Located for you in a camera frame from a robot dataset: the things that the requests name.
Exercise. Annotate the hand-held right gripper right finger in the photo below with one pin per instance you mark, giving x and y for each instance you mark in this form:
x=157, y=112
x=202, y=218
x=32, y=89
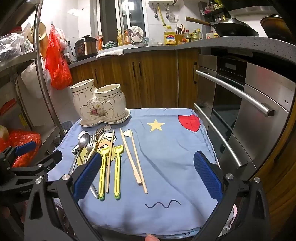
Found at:
x=208, y=176

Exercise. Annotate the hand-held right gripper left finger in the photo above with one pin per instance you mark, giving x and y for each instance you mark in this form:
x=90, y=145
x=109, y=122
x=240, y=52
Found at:
x=87, y=176

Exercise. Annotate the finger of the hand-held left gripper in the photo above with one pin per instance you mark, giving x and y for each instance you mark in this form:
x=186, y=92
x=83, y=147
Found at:
x=50, y=160
x=25, y=148

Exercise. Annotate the yellow green training chopstick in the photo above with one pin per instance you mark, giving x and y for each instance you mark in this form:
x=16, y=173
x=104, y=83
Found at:
x=103, y=176
x=117, y=176

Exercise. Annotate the silver spoon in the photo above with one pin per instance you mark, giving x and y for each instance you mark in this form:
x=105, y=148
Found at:
x=84, y=140

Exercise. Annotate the silver fork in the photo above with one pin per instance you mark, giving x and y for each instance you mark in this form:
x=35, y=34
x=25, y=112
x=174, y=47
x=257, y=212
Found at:
x=91, y=140

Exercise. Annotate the cream floral ceramic utensil holder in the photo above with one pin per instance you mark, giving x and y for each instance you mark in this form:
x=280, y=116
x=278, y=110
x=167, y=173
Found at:
x=99, y=109

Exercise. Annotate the person's left hand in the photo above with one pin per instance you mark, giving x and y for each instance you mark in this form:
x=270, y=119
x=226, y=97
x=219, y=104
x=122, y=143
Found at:
x=4, y=212

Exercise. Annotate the person's right hand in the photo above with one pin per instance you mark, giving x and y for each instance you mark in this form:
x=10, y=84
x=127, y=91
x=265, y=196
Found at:
x=151, y=238

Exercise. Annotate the orange-red produce bag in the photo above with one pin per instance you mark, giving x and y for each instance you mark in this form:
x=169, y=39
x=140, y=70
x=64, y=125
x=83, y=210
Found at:
x=27, y=136

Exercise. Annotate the pale round vegetable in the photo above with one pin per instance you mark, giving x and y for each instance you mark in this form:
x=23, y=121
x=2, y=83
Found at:
x=3, y=132

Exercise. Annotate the dark trash bin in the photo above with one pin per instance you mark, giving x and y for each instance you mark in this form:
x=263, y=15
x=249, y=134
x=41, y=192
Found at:
x=68, y=126

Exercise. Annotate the white container red lid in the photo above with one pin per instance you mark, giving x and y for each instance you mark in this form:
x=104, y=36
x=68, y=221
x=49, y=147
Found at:
x=8, y=105

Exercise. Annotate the blue cartoon printed cloth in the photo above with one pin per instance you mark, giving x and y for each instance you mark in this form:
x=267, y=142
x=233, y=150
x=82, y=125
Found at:
x=161, y=162

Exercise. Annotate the white plastic bag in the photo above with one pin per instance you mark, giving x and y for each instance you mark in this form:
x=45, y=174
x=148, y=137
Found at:
x=34, y=76

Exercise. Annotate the red plastic bag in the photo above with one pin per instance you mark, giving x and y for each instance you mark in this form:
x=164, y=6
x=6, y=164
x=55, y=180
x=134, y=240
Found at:
x=57, y=69

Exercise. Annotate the stainless steel shelf rack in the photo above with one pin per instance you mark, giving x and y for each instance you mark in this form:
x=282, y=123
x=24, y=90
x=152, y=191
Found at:
x=20, y=58

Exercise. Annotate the clear plastic bag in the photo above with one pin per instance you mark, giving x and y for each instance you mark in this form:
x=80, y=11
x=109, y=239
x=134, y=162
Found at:
x=11, y=46

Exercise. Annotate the wooden kitchen cabinets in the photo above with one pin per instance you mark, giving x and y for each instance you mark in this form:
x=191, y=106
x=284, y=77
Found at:
x=157, y=81

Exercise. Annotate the yellow strainer ladle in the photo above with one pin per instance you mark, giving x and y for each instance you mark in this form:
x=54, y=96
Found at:
x=39, y=32

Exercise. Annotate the electric pressure cooker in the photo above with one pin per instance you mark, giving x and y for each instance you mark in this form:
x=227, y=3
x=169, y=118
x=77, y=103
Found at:
x=85, y=47

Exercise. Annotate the white dish cloth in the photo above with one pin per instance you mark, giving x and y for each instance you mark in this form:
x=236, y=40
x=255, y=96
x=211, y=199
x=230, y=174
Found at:
x=111, y=52

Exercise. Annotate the green box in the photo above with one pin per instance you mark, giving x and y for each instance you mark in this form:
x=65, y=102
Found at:
x=109, y=44

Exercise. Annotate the yellow liquid bottle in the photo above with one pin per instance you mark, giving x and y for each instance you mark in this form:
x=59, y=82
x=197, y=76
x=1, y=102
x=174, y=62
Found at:
x=119, y=39

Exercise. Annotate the row of sauce bottles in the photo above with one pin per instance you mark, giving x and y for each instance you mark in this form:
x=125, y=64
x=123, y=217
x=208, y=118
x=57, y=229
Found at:
x=194, y=36

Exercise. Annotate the wooden knife block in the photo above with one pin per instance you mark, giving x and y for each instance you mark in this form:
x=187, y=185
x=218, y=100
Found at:
x=179, y=38

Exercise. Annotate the white plastic jug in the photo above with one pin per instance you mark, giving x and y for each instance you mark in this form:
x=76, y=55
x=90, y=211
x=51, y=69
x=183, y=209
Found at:
x=210, y=35

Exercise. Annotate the orange liquid bottle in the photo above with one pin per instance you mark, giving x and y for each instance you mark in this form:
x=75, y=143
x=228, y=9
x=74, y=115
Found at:
x=126, y=39

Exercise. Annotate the yellow cooking oil bottle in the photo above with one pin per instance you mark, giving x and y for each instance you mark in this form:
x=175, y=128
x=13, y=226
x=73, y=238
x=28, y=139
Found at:
x=170, y=38

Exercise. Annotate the white rag on faucet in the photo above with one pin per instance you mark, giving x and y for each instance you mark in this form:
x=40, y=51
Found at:
x=137, y=32

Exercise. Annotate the white water heater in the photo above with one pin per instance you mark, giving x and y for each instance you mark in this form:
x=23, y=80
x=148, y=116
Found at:
x=161, y=2

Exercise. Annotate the wall spice rack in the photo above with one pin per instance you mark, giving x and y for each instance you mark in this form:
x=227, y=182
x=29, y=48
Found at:
x=216, y=10

